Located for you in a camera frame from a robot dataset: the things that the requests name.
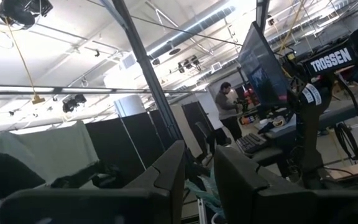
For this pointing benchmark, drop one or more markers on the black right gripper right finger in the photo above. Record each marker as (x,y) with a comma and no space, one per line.
(244,193)

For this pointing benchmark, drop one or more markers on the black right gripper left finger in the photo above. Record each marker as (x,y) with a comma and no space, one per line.
(154,202)

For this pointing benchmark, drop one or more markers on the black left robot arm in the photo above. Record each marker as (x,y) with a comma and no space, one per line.
(312,130)

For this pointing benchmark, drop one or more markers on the black keyboard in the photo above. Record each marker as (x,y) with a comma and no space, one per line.
(252,143)

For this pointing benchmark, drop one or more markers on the black room divider panel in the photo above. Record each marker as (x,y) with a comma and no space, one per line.
(194,115)
(104,146)
(148,137)

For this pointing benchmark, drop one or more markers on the black office chair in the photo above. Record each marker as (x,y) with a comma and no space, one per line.
(204,133)

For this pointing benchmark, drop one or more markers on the beige room divider panel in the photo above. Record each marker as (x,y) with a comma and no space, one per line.
(182,130)

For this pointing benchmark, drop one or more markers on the person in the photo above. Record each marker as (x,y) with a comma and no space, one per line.
(227,109)
(5,180)

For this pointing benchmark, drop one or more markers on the red storage shelving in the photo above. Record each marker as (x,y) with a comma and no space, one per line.
(252,96)

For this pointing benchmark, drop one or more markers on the grey aluminium crossbar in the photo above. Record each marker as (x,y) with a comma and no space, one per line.
(135,91)

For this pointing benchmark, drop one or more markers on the white fabric partition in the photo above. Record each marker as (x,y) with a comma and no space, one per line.
(42,149)

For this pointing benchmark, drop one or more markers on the dark grey desk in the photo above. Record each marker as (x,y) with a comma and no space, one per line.
(342,115)

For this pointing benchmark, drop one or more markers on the black computer monitor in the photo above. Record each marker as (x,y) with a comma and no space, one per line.
(259,68)

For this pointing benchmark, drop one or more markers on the black hanging camera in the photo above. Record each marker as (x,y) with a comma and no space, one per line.
(73,104)

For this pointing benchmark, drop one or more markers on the grey aluminium upright post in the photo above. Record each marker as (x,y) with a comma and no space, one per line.
(148,71)

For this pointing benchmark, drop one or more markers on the grey ceiling duct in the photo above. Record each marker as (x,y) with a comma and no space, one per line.
(191,29)

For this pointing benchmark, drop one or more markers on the black overhead camera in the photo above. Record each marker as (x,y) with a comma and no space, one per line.
(20,14)

